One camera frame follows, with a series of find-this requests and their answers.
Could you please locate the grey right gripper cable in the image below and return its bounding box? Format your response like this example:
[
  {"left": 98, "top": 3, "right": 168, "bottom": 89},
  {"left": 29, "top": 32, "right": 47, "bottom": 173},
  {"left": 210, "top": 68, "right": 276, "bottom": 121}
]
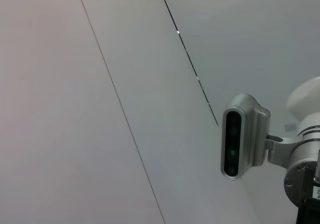
[{"left": 313, "top": 149, "right": 320, "bottom": 186}]

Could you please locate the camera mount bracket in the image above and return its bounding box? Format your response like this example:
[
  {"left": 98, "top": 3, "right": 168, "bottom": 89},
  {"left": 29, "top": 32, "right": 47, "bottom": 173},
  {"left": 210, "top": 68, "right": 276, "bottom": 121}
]
[{"left": 264, "top": 133, "right": 305, "bottom": 171}]

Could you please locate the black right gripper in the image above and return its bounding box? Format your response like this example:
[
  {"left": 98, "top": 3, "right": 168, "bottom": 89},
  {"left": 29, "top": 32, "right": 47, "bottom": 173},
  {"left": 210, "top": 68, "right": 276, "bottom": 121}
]
[{"left": 295, "top": 163, "right": 320, "bottom": 224}]

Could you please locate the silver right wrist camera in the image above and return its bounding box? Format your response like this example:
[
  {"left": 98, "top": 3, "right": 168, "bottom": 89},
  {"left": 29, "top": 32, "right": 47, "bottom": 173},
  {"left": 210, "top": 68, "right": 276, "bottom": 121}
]
[{"left": 220, "top": 93, "right": 271, "bottom": 180}]

